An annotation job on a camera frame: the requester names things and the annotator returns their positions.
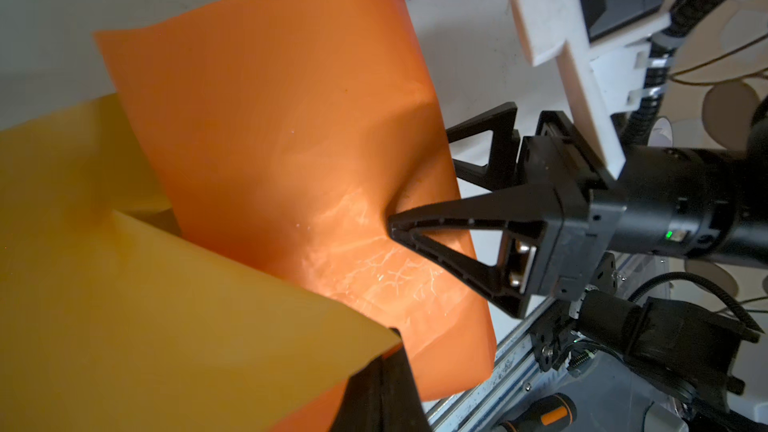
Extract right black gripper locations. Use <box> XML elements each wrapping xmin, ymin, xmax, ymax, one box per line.
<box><xmin>386</xmin><ymin>102</ymin><xmax>626</xmax><ymax>318</ymax></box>

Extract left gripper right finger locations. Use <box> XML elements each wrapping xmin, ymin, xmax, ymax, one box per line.
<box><xmin>383</xmin><ymin>344</ymin><xmax>432</xmax><ymax>432</ymax></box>

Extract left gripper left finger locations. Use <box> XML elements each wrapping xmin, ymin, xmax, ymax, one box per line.
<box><xmin>329</xmin><ymin>359</ymin><xmax>383</xmax><ymax>432</ymax></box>

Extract yellow orange wrapping paper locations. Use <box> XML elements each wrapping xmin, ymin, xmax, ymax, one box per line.
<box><xmin>1</xmin><ymin>0</ymin><xmax>496</xmax><ymax>431</ymax></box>

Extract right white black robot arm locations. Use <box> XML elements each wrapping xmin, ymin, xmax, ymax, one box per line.
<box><xmin>387</xmin><ymin>102</ymin><xmax>767</xmax><ymax>318</ymax></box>

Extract black orange screwdriver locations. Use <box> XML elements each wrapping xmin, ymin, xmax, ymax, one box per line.
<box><xmin>491</xmin><ymin>393</ymin><xmax>578</xmax><ymax>432</ymax></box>

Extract aluminium front rail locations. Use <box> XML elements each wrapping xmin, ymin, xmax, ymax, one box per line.
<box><xmin>422</xmin><ymin>251</ymin><xmax>673</xmax><ymax>432</ymax></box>

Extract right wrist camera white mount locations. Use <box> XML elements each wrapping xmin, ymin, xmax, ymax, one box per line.
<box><xmin>509</xmin><ymin>0</ymin><xmax>671</xmax><ymax>178</ymax></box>

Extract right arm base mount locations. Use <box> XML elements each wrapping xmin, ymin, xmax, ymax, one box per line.
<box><xmin>529</xmin><ymin>253</ymin><xmax>763</xmax><ymax>418</ymax></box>

